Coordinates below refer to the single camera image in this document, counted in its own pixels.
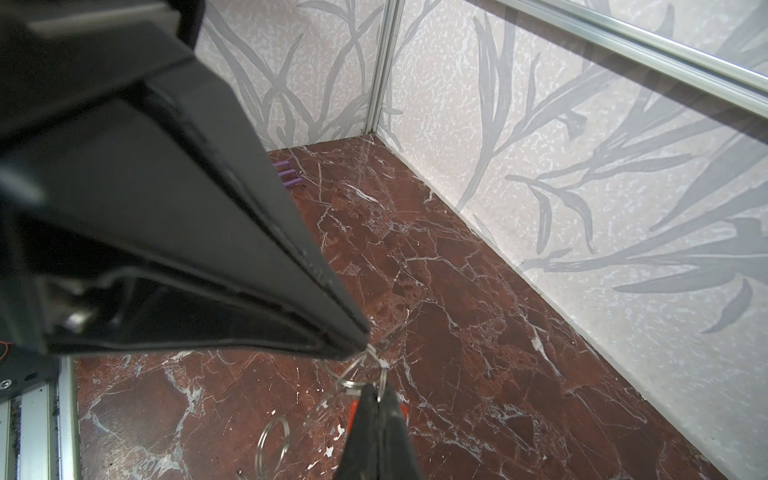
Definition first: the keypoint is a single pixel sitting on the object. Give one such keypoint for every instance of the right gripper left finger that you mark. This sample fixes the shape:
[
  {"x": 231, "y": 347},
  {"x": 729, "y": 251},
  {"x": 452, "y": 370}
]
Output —
[{"x": 359, "y": 460}]

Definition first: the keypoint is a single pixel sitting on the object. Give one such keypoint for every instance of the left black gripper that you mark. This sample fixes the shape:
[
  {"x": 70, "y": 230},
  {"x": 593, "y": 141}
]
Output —
[{"x": 59, "y": 56}]

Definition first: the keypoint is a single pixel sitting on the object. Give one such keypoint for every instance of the red tagged key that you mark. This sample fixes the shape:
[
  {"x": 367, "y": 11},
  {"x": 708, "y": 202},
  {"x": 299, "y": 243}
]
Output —
[{"x": 354, "y": 407}]

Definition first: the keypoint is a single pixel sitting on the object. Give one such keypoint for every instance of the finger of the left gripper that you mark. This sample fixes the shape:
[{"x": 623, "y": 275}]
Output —
[
  {"x": 170, "y": 170},
  {"x": 66, "y": 294}
]

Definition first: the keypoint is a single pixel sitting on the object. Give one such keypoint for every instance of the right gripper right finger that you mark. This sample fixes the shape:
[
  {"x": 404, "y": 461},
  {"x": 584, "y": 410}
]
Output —
[{"x": 397, "y": 459}]

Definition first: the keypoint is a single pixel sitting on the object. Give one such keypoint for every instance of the purple pink toy rake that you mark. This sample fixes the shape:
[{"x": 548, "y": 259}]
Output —
[{"x": 288, "y": 175}]

